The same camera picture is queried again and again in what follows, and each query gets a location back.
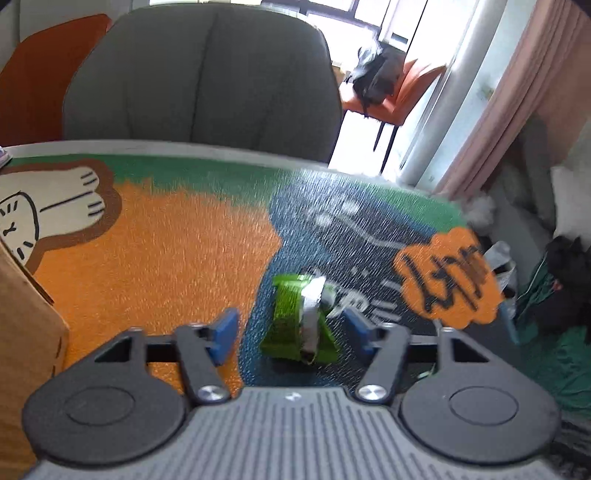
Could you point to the black clothes pile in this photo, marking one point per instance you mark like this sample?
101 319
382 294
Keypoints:
568 286

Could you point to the printed cartoon table mat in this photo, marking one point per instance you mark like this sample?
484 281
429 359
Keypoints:
161 258

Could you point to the green cloth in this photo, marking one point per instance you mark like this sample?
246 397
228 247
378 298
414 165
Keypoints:
572 369

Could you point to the orange chair with black legs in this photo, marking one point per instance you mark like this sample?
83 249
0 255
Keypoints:
406 99

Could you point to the black backpack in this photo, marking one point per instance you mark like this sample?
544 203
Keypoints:
381 81

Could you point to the clear plastic bag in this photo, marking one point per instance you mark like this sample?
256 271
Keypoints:
501 265

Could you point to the grey upholstered chair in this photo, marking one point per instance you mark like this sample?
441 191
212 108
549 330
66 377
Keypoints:
198 78

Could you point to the crumpled white plastic bag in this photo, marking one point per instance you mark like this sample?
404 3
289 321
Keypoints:
480 212

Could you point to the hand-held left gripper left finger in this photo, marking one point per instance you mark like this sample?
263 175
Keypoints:
224 333

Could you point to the green snack packet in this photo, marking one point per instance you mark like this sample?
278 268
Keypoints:
284 318

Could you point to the white pillow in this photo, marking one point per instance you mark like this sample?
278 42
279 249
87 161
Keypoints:
572 207

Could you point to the pink curtain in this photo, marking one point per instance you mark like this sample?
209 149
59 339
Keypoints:
517 101

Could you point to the pile of clothes and pillows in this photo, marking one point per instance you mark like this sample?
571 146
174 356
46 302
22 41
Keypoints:
531 184

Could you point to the cardboard box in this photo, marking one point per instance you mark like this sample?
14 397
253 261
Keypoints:
27 332

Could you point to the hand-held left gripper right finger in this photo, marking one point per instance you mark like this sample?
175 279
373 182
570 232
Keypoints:
360 326

